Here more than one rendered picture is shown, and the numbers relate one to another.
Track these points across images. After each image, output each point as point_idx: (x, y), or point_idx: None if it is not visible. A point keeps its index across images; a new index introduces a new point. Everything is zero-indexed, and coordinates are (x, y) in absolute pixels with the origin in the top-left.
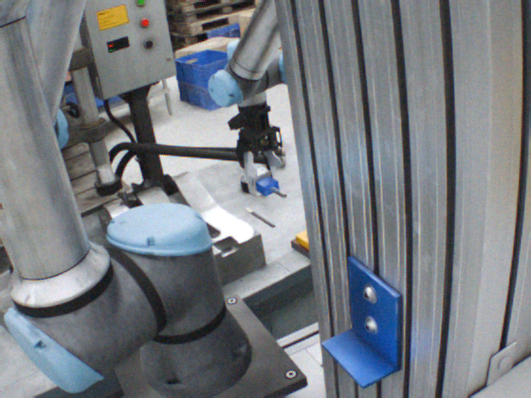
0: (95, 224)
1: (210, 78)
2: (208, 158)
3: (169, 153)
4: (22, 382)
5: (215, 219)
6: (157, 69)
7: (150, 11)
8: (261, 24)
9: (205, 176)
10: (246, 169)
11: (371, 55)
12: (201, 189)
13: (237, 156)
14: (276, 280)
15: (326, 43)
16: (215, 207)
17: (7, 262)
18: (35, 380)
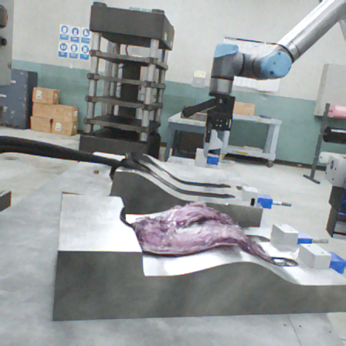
0: (39, 211)
1: (276, 54)
2: (85, 159)
3: (58, 150)
4: (306, 340)
5: (201, 181)
6: (1, 72)
7: (6, 8)
8: (326, 22)
9: (79, 176)
10: (209, 144)
11: None
12: (162, 164)
13: (208, 133)
14: (264, 215)
15: None
16: (182, 176)
17: (108, 224)
18: (309, 329)
